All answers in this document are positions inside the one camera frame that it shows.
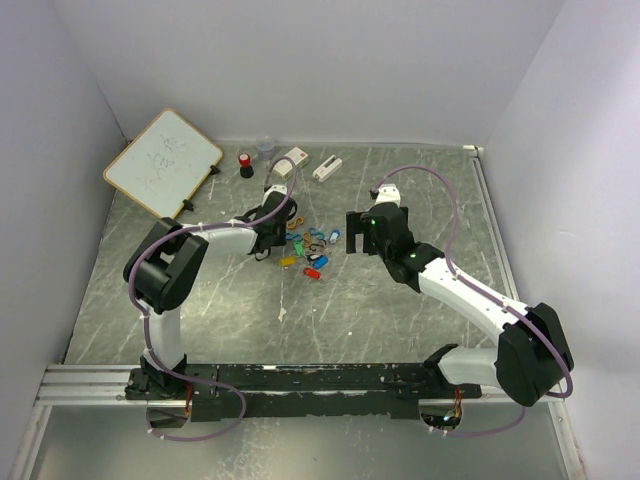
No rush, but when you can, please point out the red key tag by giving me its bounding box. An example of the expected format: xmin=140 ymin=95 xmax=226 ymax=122
xmin=303 ymin=268 xmax=322 ymax=280

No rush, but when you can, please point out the clear plastic cup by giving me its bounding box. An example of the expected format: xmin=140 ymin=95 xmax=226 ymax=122
xmin=255 ymin=135 xmax=275 ymax=161

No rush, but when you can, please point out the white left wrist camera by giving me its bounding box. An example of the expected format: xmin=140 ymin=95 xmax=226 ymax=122
xmin=265 ymin=184 xmax=288 ymax=195

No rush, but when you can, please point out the light blue key tag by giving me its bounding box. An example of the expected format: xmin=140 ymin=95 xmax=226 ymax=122
xmin=328 ymin=229 xmax=341 ymax=244

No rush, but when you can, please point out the white rectangular device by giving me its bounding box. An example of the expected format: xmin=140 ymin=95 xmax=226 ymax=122
xmin=313 ymin=155 xmax=343 ymax=183

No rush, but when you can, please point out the orange carabiner keyring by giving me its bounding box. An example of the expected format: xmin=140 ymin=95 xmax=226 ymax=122
xmin=286 ymin=216 xmax=305 ymax=230

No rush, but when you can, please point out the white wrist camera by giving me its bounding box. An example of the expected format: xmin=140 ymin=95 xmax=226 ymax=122
xmin=265 ymin=184 xmax=288 ymax=195
xmin=370 ymin=184 xmax=401 ymax=206

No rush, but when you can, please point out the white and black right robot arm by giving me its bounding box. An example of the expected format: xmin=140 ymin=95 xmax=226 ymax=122
xmin=346 ymin=202 xmax=574 ymax=407

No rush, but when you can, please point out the white and red cardboard box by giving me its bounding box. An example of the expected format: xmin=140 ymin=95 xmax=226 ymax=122
xmin=271 ymin=147 xmax=309 ymax=181

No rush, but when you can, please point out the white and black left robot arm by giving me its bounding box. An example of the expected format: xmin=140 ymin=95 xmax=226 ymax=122
xmin=123 ymin=185 xmax=297 ymax=399

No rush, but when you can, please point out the yellow key tag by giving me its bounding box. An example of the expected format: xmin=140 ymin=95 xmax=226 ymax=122
xmin=279 ymin=256 xmax=297 ymax=267

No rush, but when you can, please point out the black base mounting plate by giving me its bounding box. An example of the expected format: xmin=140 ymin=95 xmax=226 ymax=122
xmin=124 ymin=363 xmax=482 ymax=422

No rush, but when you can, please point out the white board with wooden frame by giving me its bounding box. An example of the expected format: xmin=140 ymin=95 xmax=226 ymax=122
xmin=103 ymin=108 xmax=223 ymax=218

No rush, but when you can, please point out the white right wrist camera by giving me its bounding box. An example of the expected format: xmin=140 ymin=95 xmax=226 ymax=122
xmin=370 ymin=184 xmax=401 ymax=206

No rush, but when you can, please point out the red and black stamp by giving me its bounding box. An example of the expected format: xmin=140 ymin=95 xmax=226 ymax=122
xmin=238 ymin=153 xmax=254 ymax=179

